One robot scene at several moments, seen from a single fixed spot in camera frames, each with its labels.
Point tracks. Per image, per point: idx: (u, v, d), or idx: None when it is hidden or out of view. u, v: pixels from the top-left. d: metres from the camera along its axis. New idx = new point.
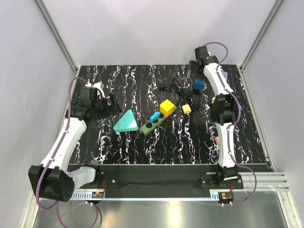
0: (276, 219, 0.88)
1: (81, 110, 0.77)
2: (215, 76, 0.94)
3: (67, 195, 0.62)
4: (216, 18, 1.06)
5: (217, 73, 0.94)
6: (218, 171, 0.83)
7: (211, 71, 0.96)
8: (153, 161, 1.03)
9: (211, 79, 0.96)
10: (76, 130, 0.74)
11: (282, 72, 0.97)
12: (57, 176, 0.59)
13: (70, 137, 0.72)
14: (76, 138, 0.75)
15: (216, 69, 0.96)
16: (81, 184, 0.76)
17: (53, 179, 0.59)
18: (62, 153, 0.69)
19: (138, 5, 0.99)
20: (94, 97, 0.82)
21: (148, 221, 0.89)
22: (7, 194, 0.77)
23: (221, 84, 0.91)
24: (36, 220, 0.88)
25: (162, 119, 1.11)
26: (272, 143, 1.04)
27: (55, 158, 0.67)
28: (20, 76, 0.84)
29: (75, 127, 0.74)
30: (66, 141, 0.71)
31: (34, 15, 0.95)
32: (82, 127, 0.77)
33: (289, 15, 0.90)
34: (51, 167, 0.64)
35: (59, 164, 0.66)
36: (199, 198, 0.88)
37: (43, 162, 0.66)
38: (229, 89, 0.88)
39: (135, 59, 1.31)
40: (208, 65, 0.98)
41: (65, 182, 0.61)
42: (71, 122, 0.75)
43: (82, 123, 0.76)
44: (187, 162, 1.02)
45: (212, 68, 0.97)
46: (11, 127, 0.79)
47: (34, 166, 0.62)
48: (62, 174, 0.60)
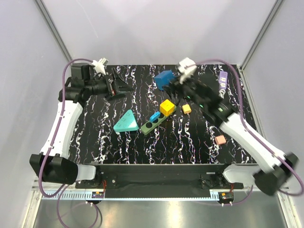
0: (276, 219, 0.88)
1: (76, 91, 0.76)
2: (249, 137, 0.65)
3: (71, 179, 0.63)
4: (216, 19, 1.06)
5: (249, 132, 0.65)
6: (218, 176, 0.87)
7: (237, 130, 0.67)
8: (153, 161, 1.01)
9: (243, 141, 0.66)
10: (71, 113, 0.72)
11: (282, 72, 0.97)
12: (58, 162, 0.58)
13: (67, 122, 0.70)
14: (73, 121, 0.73)
15: (242, 124, 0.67)
16: (83, 177, 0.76)
17: (54, 166, 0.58)
18: (61, 138, 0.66)
19: (138, 6, 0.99)
20: (85, 74, 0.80)
21: (148, 221, 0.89)
22: (7, 193, 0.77)
23: (266, 150, 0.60)
24: (37, 219, 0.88)
25: (162, 119, 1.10)
26: (273, 142, 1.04)
27: (54, 144, 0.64)
28: (19, 76, 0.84)
29: (71, 110, 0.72)
30: (63, 126, 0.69)
31: (34, 15, 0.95)
32: (79, 109, 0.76)
33: (289, 15, 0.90)
34: (52, 155, 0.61)
35: (59, 150, 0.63)
36: (199, 198, 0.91)
37: (43, 150, 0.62)
38: (280, 155, 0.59)
39: (135, 59, 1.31)
40: (229, 118, 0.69)
41: (68, 166, 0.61)
42: (67, 106, 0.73)
43: (78, 105, 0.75)
44: (187, 162, 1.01)
45: (236, 123, 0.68)
46: (11, 127, 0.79)
47: (35, 156, 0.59)
48: (63, 160, 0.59)
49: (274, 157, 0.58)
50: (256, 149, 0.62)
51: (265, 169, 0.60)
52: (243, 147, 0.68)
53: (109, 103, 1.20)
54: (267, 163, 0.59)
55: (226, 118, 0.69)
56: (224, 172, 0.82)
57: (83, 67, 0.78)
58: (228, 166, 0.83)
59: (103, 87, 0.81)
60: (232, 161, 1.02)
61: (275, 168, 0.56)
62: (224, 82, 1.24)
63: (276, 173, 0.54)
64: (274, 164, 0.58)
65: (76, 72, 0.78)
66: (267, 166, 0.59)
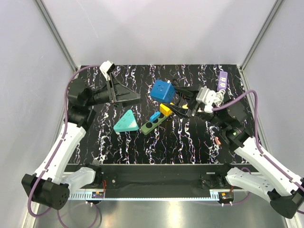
0: (276, 219, 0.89)
1: (81, 115, 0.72)
2: (264, 162, 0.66)
3: (60, 204, 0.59)
4: (216, 19, 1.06)
5: (264, 156, 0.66)
6: (218, 176, 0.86)
7: (252, 155, 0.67)
8: (153, 161, 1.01)
9: (259, 166, 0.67)
10: (72, 137, 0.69)
11: (282, 72, 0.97)
12: (49, 186, 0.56)
13: (66, 146, 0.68)
14: (73, 146, 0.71)
15: (256, 147, 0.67)
16: (80, 186, 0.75)
17: (45, 190, 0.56)
18: (56, 163, 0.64)
19: (138, 5, 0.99)
20: (85, 97, 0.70)
21: (148, 221, 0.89)
22: (7, 194, 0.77)
23: (283, 175, 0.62)
24: (36, 219, 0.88)
25: (162, 119, 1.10)
26: (273, 143, 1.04)
27: (49, 168, 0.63)
28: (20, 76, 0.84)
29: (73, 133, 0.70)
30: (61, 149, 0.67)
31: (35, 14, 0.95)
32: (81, 134, 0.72)
33: (289, 15, 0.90)
34: (43, 179, 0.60)
35: (52, 175, 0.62)
36: (199, 198, 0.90)
37: (37, 172, 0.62)
38: (297, 179, 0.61)
39: (134, 59, 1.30)
40: (245, 143, 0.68)
41: (58, 192, 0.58)
42: (69, 128, 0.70)
43: (81, 129, 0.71)
44: (187, 162, 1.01)
45: (251, 147, 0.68)
46: (11, 127, 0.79)
47: (28, 175, 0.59)
48: (54, 185, 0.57)
49: (291, 183, 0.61)
50: (271, 174, 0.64)
51: (283, 193, 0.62)
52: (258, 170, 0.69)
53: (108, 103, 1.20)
54: (285, 188, 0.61)
55: (241, 143, 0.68)
56: (227, 175, 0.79)
57: (80, 94, 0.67)
58: (232, 170, 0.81)
59: (105, 96, 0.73)
60: (232, 161, 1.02)
61: (294, 194, 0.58)
62: (224, 82, 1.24)
63: (295, 199, 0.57)
64: (292, 189, 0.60)
65: (73, 101, 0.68)
66: (285, 191, 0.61)
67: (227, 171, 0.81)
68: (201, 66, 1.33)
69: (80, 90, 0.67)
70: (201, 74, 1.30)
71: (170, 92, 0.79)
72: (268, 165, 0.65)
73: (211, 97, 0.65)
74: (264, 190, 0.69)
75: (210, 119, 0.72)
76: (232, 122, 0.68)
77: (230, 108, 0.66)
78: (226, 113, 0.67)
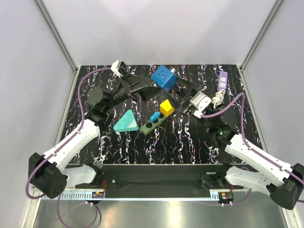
0: (276, 219, 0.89)
1: (100, 116, 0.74)
2: (253, 156, 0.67)
3: (54, 193, 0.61)
4: (216, 19, 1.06)
5: (252, 150, 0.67)
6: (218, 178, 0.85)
7: (241, 150, 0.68)
8: (153, 161, 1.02)
9: (249, 160, 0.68)
10: (87, 133, 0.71)
11: (282, 72, 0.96)
12: (51, 171, 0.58)
13: (79, 139, 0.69)
14: (85, 141, 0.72)
15: (243, 143, 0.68)
16: (78, 183, 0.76)
17: (47, 173, 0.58)
18: (65, 150, 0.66)
19: (138, 6, 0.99)
20: (103, 103, 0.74)
21: (148, 221, 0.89)
22: (7, 194, 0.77)
23: (272, 165, 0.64)
24: (37, 219, 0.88)
25: (162, 119, 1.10)
26: (272, 142, 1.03)
27: (57, 153, 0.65)
28: (20, 76, 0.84)
29: (89, 130, 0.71)
30: (74, 140, 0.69)
31: (35, 15, 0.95)
32: (95, 133, 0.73)
33: (289, 15, 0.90)
34: (49, 162, 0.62)
35: (58, 161, 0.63)
36: (199, 198, 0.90)
37: (46, 154, 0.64)
38: (287, 167, 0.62)
39: (134, 59, 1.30)
40: (231, 139, 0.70)
41: (57, 180, 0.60)
42: (86, 124, 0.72)
43: (97, 129, 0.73)
44: (187, 162, 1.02)
45: (238, 143, 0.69)
46: (11, 127, 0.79)
47: (37, 155, 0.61)
48: (57, 171, 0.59)
49: (282, 171, 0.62)
50: (262, 165, 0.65)
51: (278, 183, 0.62)
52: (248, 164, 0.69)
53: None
54: (277, 177, 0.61)
55: (228, 141, 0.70)
56: (227, 175, 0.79)
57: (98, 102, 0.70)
58: (230, 169, 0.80)
59: (122, 93, 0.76)
60: (232, 161, 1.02)
61: (286, 182, 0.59)
62: (224, 82, 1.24)
63: (289, 186, 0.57)
64: (284, 177, 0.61)
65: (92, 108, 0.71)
66: (277, 180, 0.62)
67: (226, 171, 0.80)
68: (201, 66, 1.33)
69: (96, 99, 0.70)
70: (201, 74, 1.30)
71: (171, 81, 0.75)
72: (258, 157, 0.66)
73: (204, 103, 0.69)
74: (263, 184, 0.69)
75: (200, 120, 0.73)
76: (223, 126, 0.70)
77: (223, 115, 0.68)
78: (219, 119, 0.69)
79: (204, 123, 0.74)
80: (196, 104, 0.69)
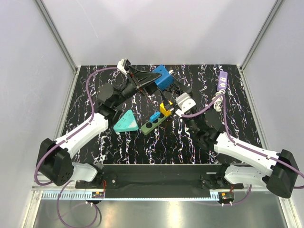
0: (276, 219, 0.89)
1: (109, 112, 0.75)
2: (240, 150, 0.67)
3: (61, 180, 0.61)
4: (216, 19, 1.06)
5: (238, 145, 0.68)
6: (219, 180, 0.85)
7: (227, 147, 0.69)
8: (153, 161, 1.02)
9: (237, 156, 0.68)
10: (97, 126, 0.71)
11: (282, 72, 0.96)
12: (61, 156, 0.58)
13: (89, 130, 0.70)
14: (94, 133, 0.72)
15: (229, 140, 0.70)
16: (80, 177, 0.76)
17: (57, 158, 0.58)
18: (76, 138, 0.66)
19: (139, 6, 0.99)
20: (113, 99, 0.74)
21: (147, 221, 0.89)
22: (7, 194, 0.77)
23: (259, 155, 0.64)
24: (36, 219, 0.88)
25: (162, 119, 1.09)
26: (272, 142, 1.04)
27: (69, 140, 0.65)
28: (20, 76, 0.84)
29: (99, 122, 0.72)
30: (84, 131, 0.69)
31: (35, 15, 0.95)
32: (104, 127, 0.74)
33: (289, 16, 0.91)
34: (61, 147, 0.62)
35: (69, 147, 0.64)
36: (199, 198, 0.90)
37: (58, 139, 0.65)
38: (273, 155, 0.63)
39: (134, 60, 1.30)
40: (218, 139, 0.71)
41: (66, 167, 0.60)
42: (97, 116, 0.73)
43: (106, 123, 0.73)
44: (187, 162, 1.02)
45: (224, 141, 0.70)
46: (11, 128, 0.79)
47: (49, 140, 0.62)
48: (68, 157, 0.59)
49: (269, 159, 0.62)
50: (250, 157, 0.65)
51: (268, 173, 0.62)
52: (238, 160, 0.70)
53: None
54: (265, 166, 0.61)
55: (214, 140, 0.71)
56: (226, 175, 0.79)
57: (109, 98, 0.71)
58: (229, 168, 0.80)
59: (130, 89, 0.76)
60: (232, 161, 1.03)
61: (274, 170, 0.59)
62: (224, 82, 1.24)
63: (278, 174, 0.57)
64: (271, 165, 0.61)
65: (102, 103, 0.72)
66: (266, 170, 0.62)
67: (224, 172, 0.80)
68: (201, 66, 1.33)
69: (108, 95, 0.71)
70: (201, 74, 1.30)
71: (167, 81, 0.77)
72: (244, 151, 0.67)
73: (187, 104, 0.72)
74: (259, 177, 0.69)
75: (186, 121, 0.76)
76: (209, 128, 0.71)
77: (207, 118, 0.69)
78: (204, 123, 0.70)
79: (190, 126, 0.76)
80: (180, 104, 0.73)
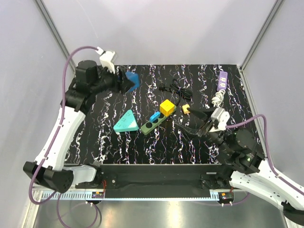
0: (276, 219, 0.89)
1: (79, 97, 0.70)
2: (280, 183, 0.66)
3: (64, 187, 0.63)
4: (216, 19, 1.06)
5: (280, 178, 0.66)
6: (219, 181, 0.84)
7: (268, 177, 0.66)
8: (153, 161, 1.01)
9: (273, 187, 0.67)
10: (71, 123, 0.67)
11: (282, 71, 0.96)
12: (51, 175, 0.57)
13: (65, 132, 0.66)
14: (71, 132, 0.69)
15: (271, 170, 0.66)
16: (80, 180, 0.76)
17: (47, 178, 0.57)
18: (56, 150, 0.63)
19: (139, 5, 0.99)
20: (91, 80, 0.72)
21: (147, 221, 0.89)
22: (7, 194, 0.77)
23: (298, 193, 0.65)
24: (37, 219, 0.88)
25: (162, 119, 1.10)
26: (272, 142, 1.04)
27: (49, 156, 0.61)
28: (19, 75, 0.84)
29: (71, 119, 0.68)
30: (60, 137, 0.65)
31: (34, 15, 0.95)
32: (80, 118, 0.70)
33: (289, 16, 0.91)
34: (44, 167, 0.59)
35: (52, 162, 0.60)
36: (199, 198, 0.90)
37: (37, 159, 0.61)
38: None
39: (134, 60, 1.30)
40: (260, 167, 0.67)
41: (61, 179, 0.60)
42: (67, 113, 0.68)
43: (80, 113, 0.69)
44: (187, 162, 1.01)
45: (265, 170, 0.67)
46: (11, 127, 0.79)
47: (29, 164, 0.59)
48: (56, 173, 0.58)
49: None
50: (287, 192, 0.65)
51: (298, 207, 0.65)
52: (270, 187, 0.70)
53: (111, 92, 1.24)
54: (301, 205, 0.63)
55: (257, 168, 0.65)
56: (232, 181, 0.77)
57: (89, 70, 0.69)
58: (235, 175, 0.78)
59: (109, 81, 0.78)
60: None
61: None
62: (224, 82, 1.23)
63: None
64: None
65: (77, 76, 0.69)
66: (299, 206, 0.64)
67: (230, 175, 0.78)
68: (201, 66, 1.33)
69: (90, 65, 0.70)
70: (201, 74, 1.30)
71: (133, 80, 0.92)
72: (283, 185, 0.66)
73: (225, 117, 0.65)
74: (279, 200, 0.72)
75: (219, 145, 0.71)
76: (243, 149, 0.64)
77: (239, 138, 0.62)
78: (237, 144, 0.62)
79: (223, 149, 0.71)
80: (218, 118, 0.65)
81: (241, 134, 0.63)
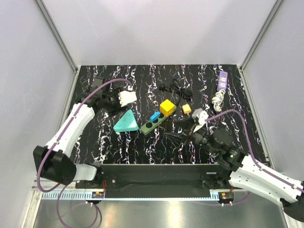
0: (276, 219, 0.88)
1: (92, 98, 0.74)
2: (266, 176, 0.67)
3: (68, 179, 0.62)
4: (216, 19, 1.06)
5: (264, 170, 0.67)
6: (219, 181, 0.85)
7: (253, 171, 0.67)
8: (153, 161, 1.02)
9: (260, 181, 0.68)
10: (83, 116, 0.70)
11: (283, 71, 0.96)
12: (59, 158, 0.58)
13: (78, 123, 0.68)
14: (83, 125, 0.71)
15: (254, 164, 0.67)
16: (82, 176, 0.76)
17: (55, 161, 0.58)
18: (67, 137, 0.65)
19: (139, 6, 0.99)
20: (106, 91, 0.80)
21: (147, 221, 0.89)
22: (7, 194, 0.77)
23: (285, 184, 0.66)
24: (37, 219, 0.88)
25: (162, 119, 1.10)
26: (272, 142, 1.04)
27: (60, 141, 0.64)
28: (19, 76, 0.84)
29: (84, 112, 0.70)
30: (72, 126, 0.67)
31: (35, 15, 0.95)
32: (90, 115, 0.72)
33: (289, 16, 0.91)
34: (54, 150, 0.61)
35: (63, 147, 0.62)
36: (199, 198, 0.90)
37: (48, 144, 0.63)
38: (298, 185, 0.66)
39: (134, 60, 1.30)
40: (242, 162, 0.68)
41: (68, 166, 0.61)
42: (82, 108, 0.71)
43: (91, 110, 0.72)
44: (187, 162, 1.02)
45: (249, 165, 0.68)
46: (11, 127, 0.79)
47: (40, 147, 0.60)
48: (64, 157, 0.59)
49: (294, 189, 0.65)
50: (275, 185, 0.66)
51: (291, 199, 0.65)
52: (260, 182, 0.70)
53: None
54: (290, 196, 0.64)
55: (240, 163, 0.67)
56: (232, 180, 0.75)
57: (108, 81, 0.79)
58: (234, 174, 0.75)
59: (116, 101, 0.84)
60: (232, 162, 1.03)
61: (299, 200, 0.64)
62: (224, 82, 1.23)
63: None
64: (297, 194, 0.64)
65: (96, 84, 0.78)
66: (290, 198, 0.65)
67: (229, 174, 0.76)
68: (201, 66, 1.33)
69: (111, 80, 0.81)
70: (201, 74, 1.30)
71: None
72: (270, 178, 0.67)
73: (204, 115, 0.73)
74: (277, 196, 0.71)
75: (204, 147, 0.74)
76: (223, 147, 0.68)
77: (216, 136, 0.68)
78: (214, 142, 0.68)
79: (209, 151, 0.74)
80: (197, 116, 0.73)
81: (218, 132, 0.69)
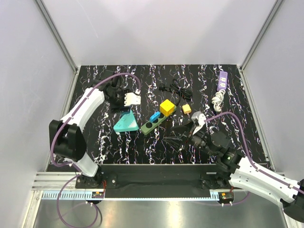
0: (276, 219, 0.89)
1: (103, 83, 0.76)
2: (262, 177, 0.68)
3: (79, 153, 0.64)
4: (216, 19, 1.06)
5: (260, 171, 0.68)
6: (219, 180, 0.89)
7: (250, 172, 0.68)
8: (153, 161, 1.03)
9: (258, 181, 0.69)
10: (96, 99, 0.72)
11: (283, 71, 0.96)
12: (73, 130, 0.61)
13: (90, 103, 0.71)
14: (94, 107, 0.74)
15: (251, 165, 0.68)
16: (86, 167, 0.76)
17: (70, 133, 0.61)
18: (81, 113, 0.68)
19: (139, 5, 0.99)
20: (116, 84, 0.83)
21: (147, 221, 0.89)
22: (7, 194, 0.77)
23: (281, 183, 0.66)
24: (37, 219, 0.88)
25: (162, 119, 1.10)
26: (272, 142, 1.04)
27: (75, 116, 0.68)
28: (19, 76, 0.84)
29: (96, 94, 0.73)
30: (85, 106, 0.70)
31: (34, 15, 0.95)
32: (101, 99, 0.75)
33: (289, 16, 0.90)
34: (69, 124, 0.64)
35: (77, 121, 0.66)
36: (199, 198, 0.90)
37: (63, 118, 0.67)
38: (295, 184, 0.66)
39: (134, 59, 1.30)
40: (239, 163, 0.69)
41: (80, 140, 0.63)
42: (95, 91, 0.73)
43: (102, 94, 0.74)
44: (187, 162, 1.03)
45: (246, 166, 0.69)
46: (11, 127, 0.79)
47: (56, 120, 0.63)
48: (78, 130, 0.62)
49: (290, 188, 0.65)
50: (271, 185, 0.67)
51: (289, 199, 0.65)
52: (259, 182, 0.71)
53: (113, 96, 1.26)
54: (287, 195, 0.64)
55: (236, 165, 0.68)
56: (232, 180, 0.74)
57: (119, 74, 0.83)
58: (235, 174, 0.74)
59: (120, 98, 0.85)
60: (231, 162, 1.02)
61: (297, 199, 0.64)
62: (224, 82, 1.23)
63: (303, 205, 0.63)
64: (293, 194, 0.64)
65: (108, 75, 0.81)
66: (288, 197, 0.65)
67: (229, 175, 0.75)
68: (201, 66, 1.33)
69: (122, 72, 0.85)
70: (201, 74, 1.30)
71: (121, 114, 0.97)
72: (266, 178, 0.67)
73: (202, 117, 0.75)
74: (276, 197, 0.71)
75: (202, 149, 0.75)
76: (220, 149, 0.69)
77: (213, 138, 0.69)
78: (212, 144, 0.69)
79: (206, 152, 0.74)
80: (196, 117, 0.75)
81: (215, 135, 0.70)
